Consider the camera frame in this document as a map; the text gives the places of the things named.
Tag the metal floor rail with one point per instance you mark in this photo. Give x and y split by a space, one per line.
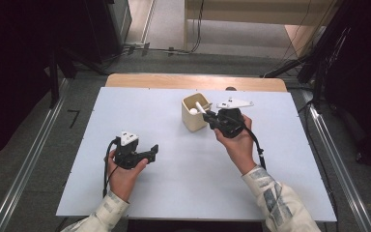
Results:
338 161
29 161

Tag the white pen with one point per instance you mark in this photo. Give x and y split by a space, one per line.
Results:
200 107

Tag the person's left hand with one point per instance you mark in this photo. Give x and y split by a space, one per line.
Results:
122 180

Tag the black metal stand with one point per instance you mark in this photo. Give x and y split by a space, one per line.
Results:
319 58

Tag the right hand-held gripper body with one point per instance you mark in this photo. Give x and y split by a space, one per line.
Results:
230 124

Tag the person's right hand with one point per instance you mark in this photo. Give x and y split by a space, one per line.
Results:
240 151

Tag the cream square ceramic container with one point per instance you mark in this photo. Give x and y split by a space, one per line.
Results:
191 122

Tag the black tripod stand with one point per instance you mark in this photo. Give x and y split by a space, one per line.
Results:
54 80

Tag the dark cabinet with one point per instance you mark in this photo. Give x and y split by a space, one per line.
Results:
109 29

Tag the dark round table grommet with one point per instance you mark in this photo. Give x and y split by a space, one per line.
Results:
231 88

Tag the wooden table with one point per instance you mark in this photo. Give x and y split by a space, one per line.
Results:
174 81

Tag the small white ball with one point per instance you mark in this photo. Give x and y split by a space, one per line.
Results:
193 111

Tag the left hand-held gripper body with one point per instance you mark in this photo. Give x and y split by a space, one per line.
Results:
125 151

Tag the beige wooden desk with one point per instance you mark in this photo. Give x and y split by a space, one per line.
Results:
238 9

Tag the white table board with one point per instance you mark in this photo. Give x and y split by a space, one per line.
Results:
180 167

